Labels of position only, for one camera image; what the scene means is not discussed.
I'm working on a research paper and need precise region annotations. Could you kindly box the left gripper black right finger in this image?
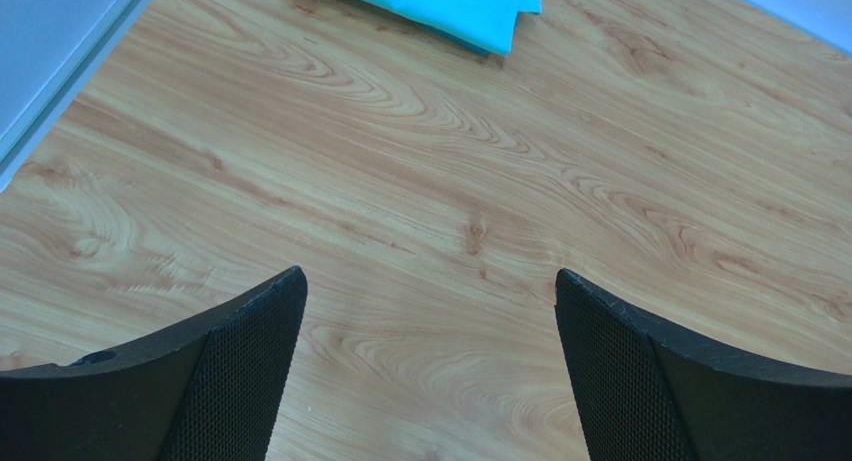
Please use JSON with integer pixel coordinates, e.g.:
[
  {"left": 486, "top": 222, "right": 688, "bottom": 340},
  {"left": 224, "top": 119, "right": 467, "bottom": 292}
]
[{"left": 555, "top": 269, "right": 851, "bottom": 460}]

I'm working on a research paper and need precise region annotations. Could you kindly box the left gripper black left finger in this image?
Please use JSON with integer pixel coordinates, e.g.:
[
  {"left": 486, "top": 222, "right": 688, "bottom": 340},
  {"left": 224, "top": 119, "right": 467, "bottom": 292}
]
[{"left": 1, "top": 266, "right": 308, "bottom": 460}]

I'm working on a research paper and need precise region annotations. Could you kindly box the folded teal t-shirt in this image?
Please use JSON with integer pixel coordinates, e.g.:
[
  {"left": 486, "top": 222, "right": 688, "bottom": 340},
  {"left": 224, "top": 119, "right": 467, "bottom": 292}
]
[{"left": 360, "top": 0, "right": 543, "bottom": 56}]

